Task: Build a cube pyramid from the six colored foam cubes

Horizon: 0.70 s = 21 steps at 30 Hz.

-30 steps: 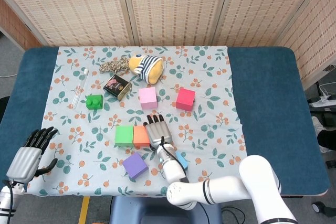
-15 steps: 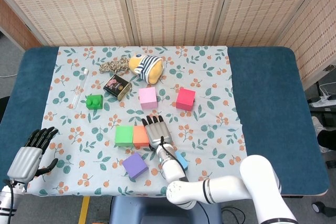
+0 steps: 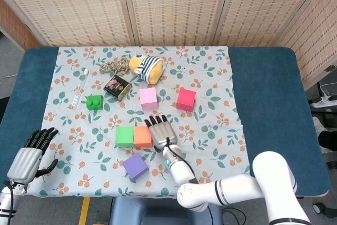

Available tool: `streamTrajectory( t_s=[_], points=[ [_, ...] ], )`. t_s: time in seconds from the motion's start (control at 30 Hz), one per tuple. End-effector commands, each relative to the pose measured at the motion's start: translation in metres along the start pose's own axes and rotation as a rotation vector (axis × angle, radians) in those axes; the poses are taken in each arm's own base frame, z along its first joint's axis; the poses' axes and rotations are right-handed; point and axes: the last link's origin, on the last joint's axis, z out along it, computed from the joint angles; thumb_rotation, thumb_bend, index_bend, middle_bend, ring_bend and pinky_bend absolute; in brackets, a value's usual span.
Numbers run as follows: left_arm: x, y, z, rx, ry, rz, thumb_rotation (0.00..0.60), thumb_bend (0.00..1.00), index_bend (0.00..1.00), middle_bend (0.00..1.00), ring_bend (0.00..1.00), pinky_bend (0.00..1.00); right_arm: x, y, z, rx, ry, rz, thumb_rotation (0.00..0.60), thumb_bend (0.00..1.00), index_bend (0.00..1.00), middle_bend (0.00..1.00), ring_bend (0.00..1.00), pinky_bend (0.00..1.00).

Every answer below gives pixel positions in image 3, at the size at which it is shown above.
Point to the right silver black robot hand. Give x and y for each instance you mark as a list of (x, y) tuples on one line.
[(162, 134)]

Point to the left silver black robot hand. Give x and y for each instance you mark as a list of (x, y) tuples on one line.
[(25, 160)]

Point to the orange foam cube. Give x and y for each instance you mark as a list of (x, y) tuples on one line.
[(142, 136)]

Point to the green foam cube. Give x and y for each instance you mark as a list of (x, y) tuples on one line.
[(124, 136)]

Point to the purple foam cube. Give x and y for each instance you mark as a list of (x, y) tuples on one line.
[(135, 165)]

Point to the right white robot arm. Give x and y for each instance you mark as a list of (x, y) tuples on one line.
[(273, 177)]

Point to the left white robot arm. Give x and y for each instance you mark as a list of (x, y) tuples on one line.
[(6, 204)]

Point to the pink foam cube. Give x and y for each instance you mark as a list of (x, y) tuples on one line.
[(148, 98)]

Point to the red foam cube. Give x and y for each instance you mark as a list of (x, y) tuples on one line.
[(186, 99)]

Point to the floral berry tablecloth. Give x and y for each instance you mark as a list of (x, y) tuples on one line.
[(79, 156)]

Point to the black gold tin can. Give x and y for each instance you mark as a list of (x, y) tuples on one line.
[(117, 86)]

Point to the yellow striped plush toy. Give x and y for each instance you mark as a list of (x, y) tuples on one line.
[(147, 68)]

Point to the green toy building brick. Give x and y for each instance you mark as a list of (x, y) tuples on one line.
[(94, 103)]

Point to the clear plastic tube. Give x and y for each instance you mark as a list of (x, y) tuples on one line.
[(80, 88)]

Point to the white shoe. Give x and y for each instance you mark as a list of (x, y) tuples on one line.
[(318, 126)]

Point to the white power strip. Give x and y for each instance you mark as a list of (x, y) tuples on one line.
[(323, 105)]

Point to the black equipment box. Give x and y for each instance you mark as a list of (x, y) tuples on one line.
[(329, 118)]

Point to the black caster wheel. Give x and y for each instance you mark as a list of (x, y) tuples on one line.
[(318, 207)]

